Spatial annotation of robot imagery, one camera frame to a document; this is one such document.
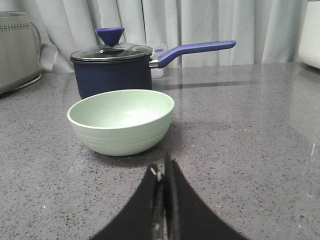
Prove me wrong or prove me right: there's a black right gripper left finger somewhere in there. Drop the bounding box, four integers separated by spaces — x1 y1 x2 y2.
91 164 158 240

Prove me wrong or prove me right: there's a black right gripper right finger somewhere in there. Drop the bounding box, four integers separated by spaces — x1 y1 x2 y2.
164 153 246 240

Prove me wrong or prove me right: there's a light green bowl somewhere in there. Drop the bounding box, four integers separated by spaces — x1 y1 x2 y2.
67 89 175 156

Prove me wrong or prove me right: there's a dark blue saucepan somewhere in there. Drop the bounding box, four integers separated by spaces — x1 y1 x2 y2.
70 40 236 99

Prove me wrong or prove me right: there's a glass lid blue knob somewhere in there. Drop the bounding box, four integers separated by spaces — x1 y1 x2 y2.
70 27 153 62

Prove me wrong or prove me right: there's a clear plastic container blue lid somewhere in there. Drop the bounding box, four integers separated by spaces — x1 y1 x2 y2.
149 42 167 79

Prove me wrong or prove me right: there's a white curtain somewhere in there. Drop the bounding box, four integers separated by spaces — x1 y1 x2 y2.
0 0 307 73

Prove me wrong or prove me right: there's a white appliance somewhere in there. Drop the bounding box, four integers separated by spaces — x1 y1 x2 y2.
298 0 320 69

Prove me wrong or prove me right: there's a cream toaster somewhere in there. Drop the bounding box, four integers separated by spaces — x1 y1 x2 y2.
0 11 42 94

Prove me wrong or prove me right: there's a white toaster cable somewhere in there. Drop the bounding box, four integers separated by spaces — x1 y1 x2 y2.
12 19 43 91

